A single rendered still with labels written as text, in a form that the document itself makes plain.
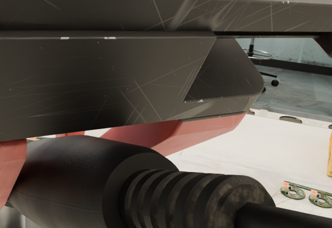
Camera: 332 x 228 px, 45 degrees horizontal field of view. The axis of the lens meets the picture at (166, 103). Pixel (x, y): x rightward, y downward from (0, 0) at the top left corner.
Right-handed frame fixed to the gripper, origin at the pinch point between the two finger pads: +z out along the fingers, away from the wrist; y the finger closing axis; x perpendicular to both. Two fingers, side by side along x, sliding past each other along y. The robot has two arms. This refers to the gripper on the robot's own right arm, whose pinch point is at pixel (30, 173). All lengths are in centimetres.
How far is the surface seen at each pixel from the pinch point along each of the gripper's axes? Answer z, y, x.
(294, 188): 18.0, -29.2, -3.9
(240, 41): 218, -301, -256
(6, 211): 12.8, -0.8, -5.3
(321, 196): 16.9, -30.6, -1.9
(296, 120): 27, -48, -18
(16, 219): 13.4, -1.4, -5.0
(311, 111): 165, -249, -113
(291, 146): 22.0, -37.4, -10.9
